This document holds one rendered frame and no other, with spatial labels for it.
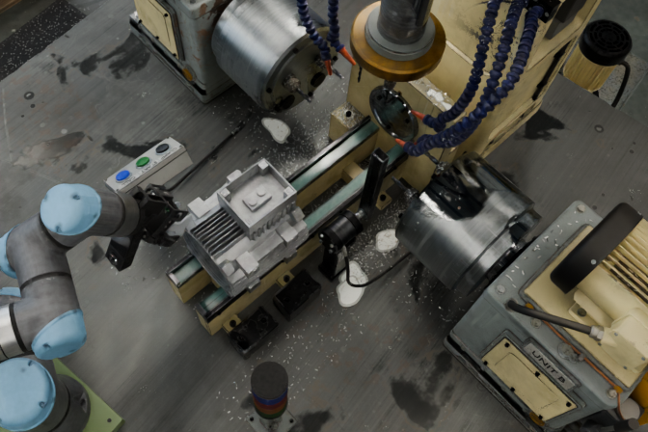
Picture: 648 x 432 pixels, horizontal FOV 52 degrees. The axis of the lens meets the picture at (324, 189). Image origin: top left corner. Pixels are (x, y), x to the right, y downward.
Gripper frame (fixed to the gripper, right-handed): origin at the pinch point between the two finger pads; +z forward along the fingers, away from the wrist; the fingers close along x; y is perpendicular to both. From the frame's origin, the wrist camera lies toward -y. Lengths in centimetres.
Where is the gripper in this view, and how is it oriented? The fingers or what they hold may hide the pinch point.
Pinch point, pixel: (176, 229)
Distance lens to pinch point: 133.5
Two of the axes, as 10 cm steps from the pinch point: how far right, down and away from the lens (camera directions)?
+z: 3.1, 1.1, 9.4
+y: 6.6, -7.4, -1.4
